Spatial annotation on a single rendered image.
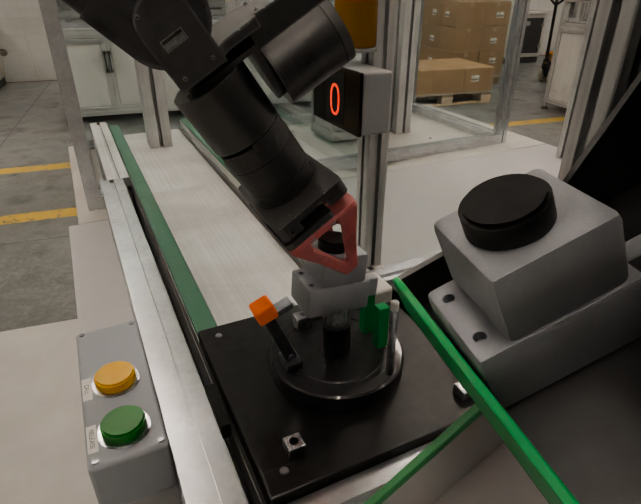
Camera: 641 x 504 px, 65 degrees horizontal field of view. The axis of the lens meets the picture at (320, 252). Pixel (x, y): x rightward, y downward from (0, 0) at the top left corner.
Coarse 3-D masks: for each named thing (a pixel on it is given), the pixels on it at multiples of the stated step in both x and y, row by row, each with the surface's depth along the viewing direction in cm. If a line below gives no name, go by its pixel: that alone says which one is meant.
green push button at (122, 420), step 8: (120, 408) 48; (128, 408) 48; (136, 408) 48; (104, 416) 47; (112, 416) 47; (120, 416) 47; (128, 416) 47; (136, 416) 47; (144, 416) 47; (104, 424) 46; (112, 424) 46; (120, 424) 46; (128, 424) 46; (136, 424) 46; (144, 424) 47; (104, 432) 46; (112, 432) 45; (120, 432) 45; (128, 432) 45; (136, 432) 46; (112, 440) 45; (120, 440) 45; (128, 440) 46
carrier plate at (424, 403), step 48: (240, 336) 58; (240, 384) 51; (432, 384) 51; (240, 432) 46; (288, 432) 46; (336, 432) 46; (384, 432) 46; (432, 432) 46; (288, 480) 41; (336, 480) 42
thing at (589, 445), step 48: (624, 96) 22; (624, 144) 23; (624, 192) 24; (432, 288) 24; (432, 336) 21; (480, 384) 17; (576, 384) 18; (624, 384) 17; (528, 432) 18; (576, 432) 17; (624, 432) 16; (576, 480) 16; (624, 480) 15
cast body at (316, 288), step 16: (320, 240) 46; (336, 240) 46; (336, 256) 45; (304, 272) 48; (320, 272) 45; (336, 272) 45; (352, 272) 46; (304, 288) 46; (320, 288) 46; (336, 288) 46; (352, 288) 47; (368, 288) 48; (304, 304) 47; (320, 304) 46; (336, 304) 47; (352, 304) 48
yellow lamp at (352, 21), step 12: (336, 0) 56; (348, 0) 55; (360, 0) 55; (372, 0) 55; (348, 12) 55; (360, 12) 55; (372, 12) 56; (348, 24) 56; (360, 24) 56; (372, 24) 57; (360, 36) 57; (372, 36) 57
